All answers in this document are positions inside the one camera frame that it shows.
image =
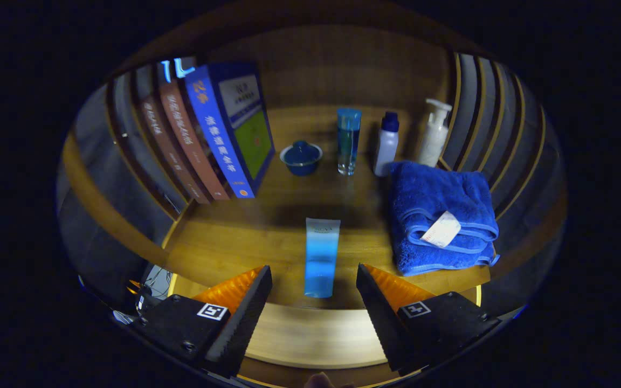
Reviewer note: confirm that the wooden countertop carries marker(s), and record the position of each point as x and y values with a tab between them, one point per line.
256	242

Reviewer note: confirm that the blue cosmetic tube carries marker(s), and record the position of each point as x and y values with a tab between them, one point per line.
321	258

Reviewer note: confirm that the wooden cabinet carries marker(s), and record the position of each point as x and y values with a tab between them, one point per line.
332	59

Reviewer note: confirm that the reddish brown book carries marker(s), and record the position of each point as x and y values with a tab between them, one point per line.
189	140

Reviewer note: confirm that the blue glass bottle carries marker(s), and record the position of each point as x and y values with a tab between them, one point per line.
348	143

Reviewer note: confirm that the dark brown book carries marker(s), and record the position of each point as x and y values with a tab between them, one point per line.
167	151

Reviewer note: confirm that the blue book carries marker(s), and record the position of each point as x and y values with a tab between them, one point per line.
219	140

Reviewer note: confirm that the blue folded towel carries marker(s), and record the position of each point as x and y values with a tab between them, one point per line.
434	196

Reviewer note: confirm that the white bottle with blue cap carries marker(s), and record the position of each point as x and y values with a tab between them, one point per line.
386	148

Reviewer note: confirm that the blue lidded teacup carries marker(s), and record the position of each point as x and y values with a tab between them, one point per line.
301	159

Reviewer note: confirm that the white pump bottle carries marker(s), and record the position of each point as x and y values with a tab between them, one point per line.
433	137

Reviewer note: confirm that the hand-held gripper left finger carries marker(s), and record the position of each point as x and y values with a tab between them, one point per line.
243	323

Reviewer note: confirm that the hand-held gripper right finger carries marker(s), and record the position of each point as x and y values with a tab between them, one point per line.
383	323

